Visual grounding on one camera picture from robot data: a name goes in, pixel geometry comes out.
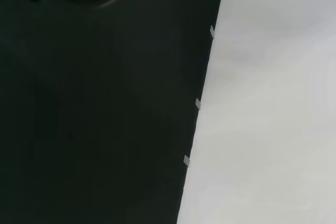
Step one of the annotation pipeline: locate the black table cloth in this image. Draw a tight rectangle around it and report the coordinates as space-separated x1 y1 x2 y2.
0 0 226 224

